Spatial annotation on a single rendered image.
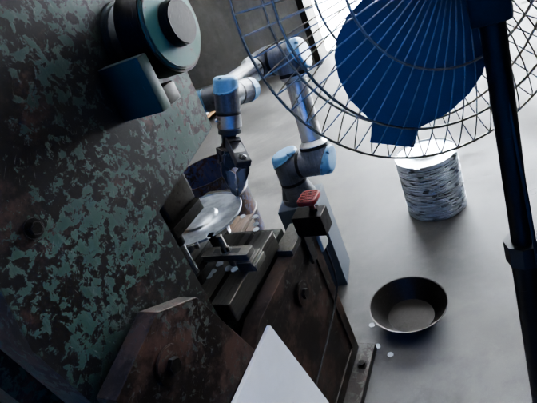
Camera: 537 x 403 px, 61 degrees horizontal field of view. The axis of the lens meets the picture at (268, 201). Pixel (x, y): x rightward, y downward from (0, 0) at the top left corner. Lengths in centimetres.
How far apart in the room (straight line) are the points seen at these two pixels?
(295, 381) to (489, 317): 88
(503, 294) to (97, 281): 151
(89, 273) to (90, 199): 13
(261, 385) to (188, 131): 63
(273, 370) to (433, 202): 137
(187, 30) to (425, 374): 134
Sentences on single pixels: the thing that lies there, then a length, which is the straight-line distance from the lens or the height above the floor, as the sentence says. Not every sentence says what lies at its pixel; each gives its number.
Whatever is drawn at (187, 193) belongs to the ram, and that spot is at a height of 91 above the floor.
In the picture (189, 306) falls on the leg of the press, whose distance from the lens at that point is 98.
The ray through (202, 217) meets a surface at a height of 79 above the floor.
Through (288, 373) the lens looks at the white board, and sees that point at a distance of 127.
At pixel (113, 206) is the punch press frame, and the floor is 108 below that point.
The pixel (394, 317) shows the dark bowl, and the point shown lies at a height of 0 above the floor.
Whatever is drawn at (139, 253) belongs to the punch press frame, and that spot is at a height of 97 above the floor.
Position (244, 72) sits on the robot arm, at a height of 106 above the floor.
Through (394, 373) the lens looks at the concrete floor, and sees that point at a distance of 179.
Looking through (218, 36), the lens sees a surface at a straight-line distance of 640.
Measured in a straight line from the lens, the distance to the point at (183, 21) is 98.
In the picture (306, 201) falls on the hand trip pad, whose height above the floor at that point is 76.
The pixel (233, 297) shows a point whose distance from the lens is 117.
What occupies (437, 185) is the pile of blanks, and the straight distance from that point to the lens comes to 229.
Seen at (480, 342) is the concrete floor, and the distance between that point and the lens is 183.
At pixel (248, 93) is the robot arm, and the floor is 105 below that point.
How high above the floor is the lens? 138
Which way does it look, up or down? 27 degrees down
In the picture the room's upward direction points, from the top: 23 degrees counter-clockwise
